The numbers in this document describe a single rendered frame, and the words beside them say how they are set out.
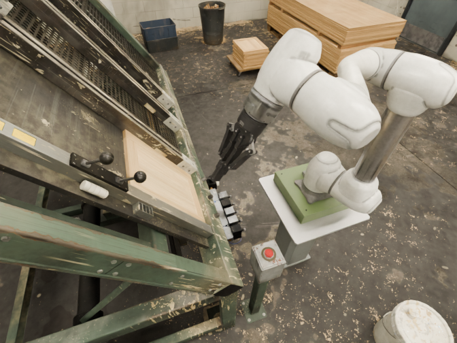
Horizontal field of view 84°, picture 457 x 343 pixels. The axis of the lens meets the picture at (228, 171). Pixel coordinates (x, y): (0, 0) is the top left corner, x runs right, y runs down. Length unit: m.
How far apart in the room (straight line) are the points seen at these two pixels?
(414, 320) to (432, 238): 1.05
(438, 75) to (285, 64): 0.58
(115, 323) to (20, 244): 0.77
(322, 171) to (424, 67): 0.63
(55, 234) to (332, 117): 0.62
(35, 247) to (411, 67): 1.14
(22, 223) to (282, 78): 0.60
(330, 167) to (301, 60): 0.87
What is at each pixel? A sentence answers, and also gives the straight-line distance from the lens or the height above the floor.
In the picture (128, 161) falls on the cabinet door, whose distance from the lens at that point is 1.09.
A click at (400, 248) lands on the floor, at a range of 2.67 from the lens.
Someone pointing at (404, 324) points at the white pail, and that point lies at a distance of 1.98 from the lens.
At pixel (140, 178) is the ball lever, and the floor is 1.45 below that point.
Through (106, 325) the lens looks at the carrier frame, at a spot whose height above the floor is 0.79.
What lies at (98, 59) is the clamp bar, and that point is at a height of 1.45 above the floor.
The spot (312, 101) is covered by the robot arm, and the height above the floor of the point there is 1.75.
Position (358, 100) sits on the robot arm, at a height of 1.76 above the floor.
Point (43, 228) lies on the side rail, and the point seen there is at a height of 1.56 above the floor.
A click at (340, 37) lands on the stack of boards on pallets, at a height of 0.63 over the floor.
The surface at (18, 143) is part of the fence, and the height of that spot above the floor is 1.62.
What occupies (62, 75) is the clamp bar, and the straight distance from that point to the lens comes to 1.15.
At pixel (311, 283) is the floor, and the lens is 2.23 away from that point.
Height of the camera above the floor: 2.02
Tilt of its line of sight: 48 degrees down
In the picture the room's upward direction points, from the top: straight up
